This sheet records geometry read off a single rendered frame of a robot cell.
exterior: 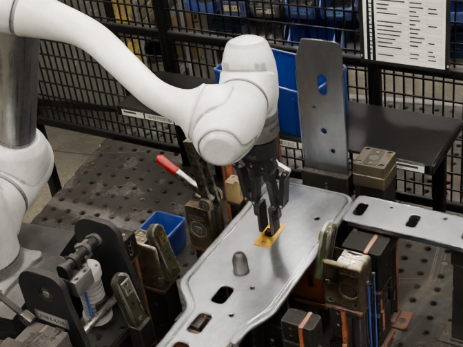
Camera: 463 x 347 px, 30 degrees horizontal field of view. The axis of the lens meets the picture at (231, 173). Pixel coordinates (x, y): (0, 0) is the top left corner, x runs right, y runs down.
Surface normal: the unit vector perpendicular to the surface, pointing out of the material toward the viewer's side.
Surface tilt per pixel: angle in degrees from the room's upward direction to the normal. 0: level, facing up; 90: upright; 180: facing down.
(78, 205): 0
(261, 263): 0
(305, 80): 90
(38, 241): 4
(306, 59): 90
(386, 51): 90
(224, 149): 93
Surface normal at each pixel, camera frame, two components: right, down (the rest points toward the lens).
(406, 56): -0.50, 0.53
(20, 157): 0.37, 0.11
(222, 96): 0.04, -0.79
